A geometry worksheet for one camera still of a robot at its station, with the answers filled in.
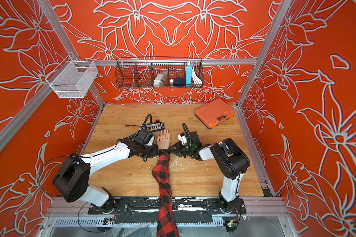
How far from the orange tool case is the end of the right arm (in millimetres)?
269

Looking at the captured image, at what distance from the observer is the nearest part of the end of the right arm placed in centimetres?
75

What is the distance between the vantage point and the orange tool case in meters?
1.05
